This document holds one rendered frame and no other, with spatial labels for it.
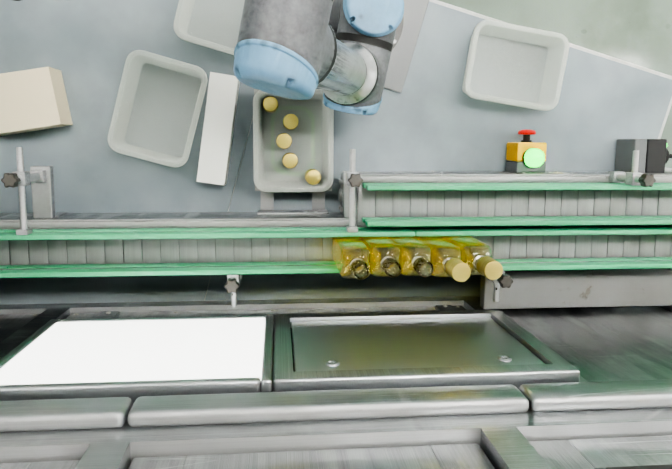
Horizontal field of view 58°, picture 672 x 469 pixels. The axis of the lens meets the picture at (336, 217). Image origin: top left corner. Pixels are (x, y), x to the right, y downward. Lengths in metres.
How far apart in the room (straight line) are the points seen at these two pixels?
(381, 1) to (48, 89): 0.71
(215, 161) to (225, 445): 0.71
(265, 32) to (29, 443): 0.59
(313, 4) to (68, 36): 0.80
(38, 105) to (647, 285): 1.40
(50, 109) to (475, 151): 0.95
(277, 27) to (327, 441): 0.53
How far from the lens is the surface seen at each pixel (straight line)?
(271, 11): 0.81
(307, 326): 1.18
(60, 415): 0.90
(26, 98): 1.44
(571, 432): 0.92
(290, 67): 0.80
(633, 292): 1.56
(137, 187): 1.46
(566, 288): 1.48
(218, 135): 1.37
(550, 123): 1.56
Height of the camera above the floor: 2.17
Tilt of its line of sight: 81 degrees down
